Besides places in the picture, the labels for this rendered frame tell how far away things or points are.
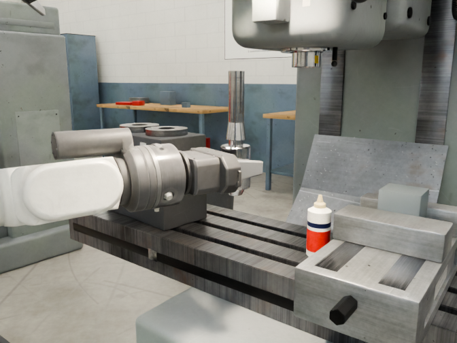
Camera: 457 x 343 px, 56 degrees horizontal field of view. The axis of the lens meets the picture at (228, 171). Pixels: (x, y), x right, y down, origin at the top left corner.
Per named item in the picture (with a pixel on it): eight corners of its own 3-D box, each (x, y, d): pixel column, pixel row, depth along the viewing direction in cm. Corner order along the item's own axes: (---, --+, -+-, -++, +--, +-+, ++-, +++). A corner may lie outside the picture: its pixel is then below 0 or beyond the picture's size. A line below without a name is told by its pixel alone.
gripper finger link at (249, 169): (260, 177, 66) (226, 182, 63) (260, 156, 66) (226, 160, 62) (266, 178, 65) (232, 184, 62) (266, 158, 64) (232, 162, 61)
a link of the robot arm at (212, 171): (242, 143, 59) (162, 150, 52) (241, 210, 61) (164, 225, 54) (197, 134, 69) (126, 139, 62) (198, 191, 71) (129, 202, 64)
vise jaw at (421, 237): (442, 264, 54) (445, 234, 54) (331, 238, 63) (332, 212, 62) (451, 249, 59) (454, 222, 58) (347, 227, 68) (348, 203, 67)
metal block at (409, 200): (417, 235, 62) (421, 195, 60) (375, 227, 65) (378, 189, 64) (425, 226, 66) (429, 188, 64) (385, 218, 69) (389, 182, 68)
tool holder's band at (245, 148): (257, 152, 65) (257, 145, 65) (232, 155, 63) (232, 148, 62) (239, 148, 69) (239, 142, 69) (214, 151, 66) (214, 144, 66)
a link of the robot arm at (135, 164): (162, 211, 55) (71, 227, 49) (132, 206, 64) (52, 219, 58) (152, 123, 54) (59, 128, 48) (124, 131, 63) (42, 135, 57)
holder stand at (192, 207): (163, 231, 86) (160, 133, 82) (107, 209, 101) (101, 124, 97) (207, 218, 94) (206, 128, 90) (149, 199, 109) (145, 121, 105)
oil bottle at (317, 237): (323, 261, 72) (326, 199, 70) (301, 255, 74) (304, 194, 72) (332, 254, 75) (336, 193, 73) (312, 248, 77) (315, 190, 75)
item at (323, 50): (318, 50, 64) (318, 44, 64) (270, 52, 69) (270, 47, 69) (341, 52, 71) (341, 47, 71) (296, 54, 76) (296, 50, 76)
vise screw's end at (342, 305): (343, 328, 47) (344, 312, 46) (328, 322, 48) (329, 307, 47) (356, 312, 50) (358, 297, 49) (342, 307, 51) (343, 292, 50)
